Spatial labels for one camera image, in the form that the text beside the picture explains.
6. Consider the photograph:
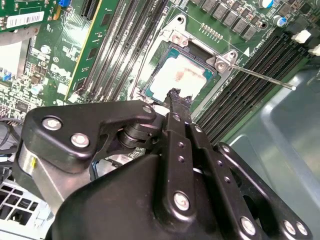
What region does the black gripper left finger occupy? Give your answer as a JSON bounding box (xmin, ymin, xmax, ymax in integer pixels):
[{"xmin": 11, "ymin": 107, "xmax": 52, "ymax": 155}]
[{"xmin": 17, "ymin": 87, "xmax": 199, "ymax": 223}]

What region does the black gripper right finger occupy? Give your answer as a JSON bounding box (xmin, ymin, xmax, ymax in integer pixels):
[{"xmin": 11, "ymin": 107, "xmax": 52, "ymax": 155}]
[{"xmin": 176, "ymin": 94, "xmax": 313, "ymax": 240}]

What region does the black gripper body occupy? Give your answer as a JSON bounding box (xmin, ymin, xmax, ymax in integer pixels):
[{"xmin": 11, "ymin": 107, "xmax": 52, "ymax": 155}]
[{"xmin": 46, "ymin": 153, "xmax": 241, "ymax": 240}]

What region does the thin metal locking lever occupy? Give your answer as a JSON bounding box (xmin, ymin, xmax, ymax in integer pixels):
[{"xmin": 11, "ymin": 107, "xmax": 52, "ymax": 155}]
[
  {"xmin": 128, "ymin": 79, "xmax": 141, "ymax": 102},
  {"xmin": 228, "ymin": 63, "xmax": 298, "ymax": 91}
]

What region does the metal socket cover frame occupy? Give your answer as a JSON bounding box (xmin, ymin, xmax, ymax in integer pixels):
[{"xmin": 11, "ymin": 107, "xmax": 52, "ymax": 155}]
[{"xmin": 129, "ymin": 83, "xmax": 167, "ymax": 112}]

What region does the silver CPU plate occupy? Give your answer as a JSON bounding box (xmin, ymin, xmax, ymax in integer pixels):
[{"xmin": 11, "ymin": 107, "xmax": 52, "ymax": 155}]
[{"xmin": 143, "ymin": 47, "xmax": 216, "ymax": 105}]

